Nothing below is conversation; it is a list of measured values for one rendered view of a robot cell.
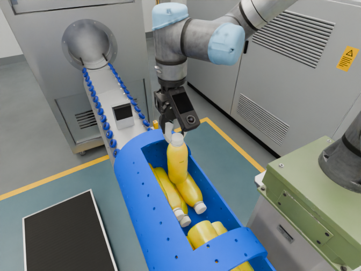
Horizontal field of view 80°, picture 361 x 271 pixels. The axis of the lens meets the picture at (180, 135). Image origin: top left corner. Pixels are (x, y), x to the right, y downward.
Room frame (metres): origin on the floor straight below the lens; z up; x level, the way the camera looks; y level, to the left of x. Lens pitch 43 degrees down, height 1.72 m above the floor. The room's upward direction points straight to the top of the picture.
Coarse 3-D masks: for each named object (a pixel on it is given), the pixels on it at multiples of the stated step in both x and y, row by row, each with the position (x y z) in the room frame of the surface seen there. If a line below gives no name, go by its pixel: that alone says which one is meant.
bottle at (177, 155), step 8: (184, 144) 0.48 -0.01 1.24; (168, 152) 0.46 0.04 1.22; (176, 152) 0.45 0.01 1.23; (184, 152) 0.46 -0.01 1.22; (168, 160) 0.46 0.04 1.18; (176, 160) 0.44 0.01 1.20; (184, 160) 0.45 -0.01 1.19; (168, 168) 0.46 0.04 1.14; (176, 168) 0.44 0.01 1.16; (184, 168) 0.45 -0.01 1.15; (168, 176) 0.47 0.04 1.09; (176, 176) 0.44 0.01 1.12; (184, 176) 0.45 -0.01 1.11
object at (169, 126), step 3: (165, 123) 0.46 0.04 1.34; (168, 123) 0.46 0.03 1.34; (171, 123) 0.47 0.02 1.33; (165, 126) 0.46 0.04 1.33; (168, 126) 0.46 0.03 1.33; (171, 126) 0.47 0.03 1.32; (165, 129) 0.46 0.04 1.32; (168, 129) 0.46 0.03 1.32; (171, 129) 0.47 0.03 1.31; (162, 132) 0.46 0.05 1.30; (165, 132) 0.46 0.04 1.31; (168, 132) 0.46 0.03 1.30; (165, 135) 0.46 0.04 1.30; (168, 135) 0.46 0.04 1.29; (171, 135) 0.47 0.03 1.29; (165, 138) 0.46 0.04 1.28; (168, 138) 0.46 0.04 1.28; (168, 141) 0.47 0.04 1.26
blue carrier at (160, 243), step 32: (128, 160) 0.45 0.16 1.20; (160, 160) 0.56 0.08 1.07; (192, 160) 0.53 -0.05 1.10; (128, 192) 0.35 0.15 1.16; (160, 192) 0.31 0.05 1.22; (160, 224) 0.24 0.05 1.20; (192, 224) 0.35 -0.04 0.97; (224, 224) 0.32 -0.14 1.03; (160, 256) 0.17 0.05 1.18; (192, 256) 0.16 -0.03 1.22; (224, 256) 0.16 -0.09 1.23; (256, 256) 0.17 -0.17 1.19
